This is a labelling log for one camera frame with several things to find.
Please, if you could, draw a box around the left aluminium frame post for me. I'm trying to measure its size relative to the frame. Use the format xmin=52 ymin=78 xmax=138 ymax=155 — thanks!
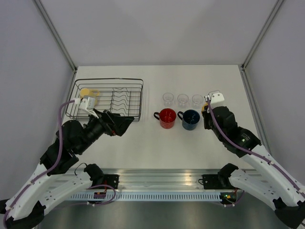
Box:
xmin=32 ymin=0 xmax=77 ymax=73

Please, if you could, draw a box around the purple cable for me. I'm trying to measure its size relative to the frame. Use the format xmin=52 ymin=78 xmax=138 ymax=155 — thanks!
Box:
xmin=3 ymin=99 xmax=117 ymax=222
xmin=206 ymin=96 xmax=305 ymax=198

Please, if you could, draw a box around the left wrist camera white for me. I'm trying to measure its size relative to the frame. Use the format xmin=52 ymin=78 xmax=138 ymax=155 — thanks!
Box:
xmin=74 ymin=95 xmax=99 ymax=118

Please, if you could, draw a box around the black wire dish rack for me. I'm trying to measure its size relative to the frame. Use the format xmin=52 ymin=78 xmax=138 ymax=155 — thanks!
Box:
xmin=69 ymin=78 xmax=143 ymax=122

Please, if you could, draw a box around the red mug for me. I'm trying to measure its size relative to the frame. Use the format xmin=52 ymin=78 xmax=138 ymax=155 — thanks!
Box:
xmin=153 ymin=108 xmax=177 ymax=129

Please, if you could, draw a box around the pale yellow mug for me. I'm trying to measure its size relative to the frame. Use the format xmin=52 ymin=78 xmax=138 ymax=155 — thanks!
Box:
xmin=80 ymin=88 xmax=100 ymax=105

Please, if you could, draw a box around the blue mug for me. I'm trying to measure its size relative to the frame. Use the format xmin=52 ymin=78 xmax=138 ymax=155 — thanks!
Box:
xmin=177 ymin=110 xmax=200 ymax=131

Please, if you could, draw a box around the right aluminium frame post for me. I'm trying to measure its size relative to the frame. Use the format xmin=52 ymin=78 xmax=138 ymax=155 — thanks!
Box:
xmin=240 ymin=0 xmax=286 ymax=70

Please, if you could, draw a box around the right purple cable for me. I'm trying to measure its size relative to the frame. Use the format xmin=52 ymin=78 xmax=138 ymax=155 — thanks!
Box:
xmin=206 ymin=96 xmax=305 ymax=198

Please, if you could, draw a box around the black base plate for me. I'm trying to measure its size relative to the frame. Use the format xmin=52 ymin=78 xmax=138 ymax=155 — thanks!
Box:
xmin=201 ymin=174 xmax=231 ymax=190
xmin=103 ymin=174 xmax=120 ymax=189

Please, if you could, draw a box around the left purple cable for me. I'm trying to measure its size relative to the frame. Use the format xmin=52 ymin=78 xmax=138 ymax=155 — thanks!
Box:
xmin=3 ymin=99 xmax=117 ymax=222

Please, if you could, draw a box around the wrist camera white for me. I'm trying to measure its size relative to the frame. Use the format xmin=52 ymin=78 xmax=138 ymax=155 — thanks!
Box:
xmin=74 ymin=95 xmax=99 ymax=118
xmin=204 ymin=91 xmax=224 ymax=109

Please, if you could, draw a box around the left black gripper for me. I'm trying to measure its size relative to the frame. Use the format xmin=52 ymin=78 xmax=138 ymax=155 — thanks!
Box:
xmin=77 ymin=107 xmax=135 ymax=153

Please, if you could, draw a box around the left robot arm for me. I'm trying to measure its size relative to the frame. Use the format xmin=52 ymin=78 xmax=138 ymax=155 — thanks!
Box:
xmin=0 ymin=111 xmax=134 ymax=229

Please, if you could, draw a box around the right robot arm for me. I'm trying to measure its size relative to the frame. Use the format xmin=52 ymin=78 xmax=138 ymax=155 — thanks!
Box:
xmin=202 ymin=104 xmax=305 ymax=229

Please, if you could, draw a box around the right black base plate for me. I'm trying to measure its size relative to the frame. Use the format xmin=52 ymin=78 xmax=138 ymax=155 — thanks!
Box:
xmin=201 ymin=174 xmax=231 ymax=190

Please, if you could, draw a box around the clear glass cup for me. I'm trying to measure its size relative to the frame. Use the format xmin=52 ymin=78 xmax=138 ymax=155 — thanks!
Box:
xmin=177 ymin=94 xmax=189 ymax=108
xmin=192 ymin=94 xmax=204 ymax=109
xmin=163 ymin=93 xmax=174 ymax=107

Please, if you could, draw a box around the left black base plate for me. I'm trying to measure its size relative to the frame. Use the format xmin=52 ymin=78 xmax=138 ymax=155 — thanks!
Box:
xmin=103 ymin=174 xmax=120 ymax=189

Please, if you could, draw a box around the aluminium frame post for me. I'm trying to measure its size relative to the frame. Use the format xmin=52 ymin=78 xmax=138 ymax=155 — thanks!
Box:
xmin=32 ymin=0 xmax=77 ymax=73
xmin=240 ymin=0 xmax=286 ymax=70

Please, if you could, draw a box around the white slotted cable duct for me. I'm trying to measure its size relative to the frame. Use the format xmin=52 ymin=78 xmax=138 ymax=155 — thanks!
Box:
xmin=68 ymin=191 xmax=221 ymax=202

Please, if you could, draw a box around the aluminium front rail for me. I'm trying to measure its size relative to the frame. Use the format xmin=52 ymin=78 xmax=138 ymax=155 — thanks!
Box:
xmin=47 ymin=168 xmax=263 ymax=191

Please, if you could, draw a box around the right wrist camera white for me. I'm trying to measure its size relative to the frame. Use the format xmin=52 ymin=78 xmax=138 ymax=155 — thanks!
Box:
xmin=204 ymin=91 xmax=224 ymax=109

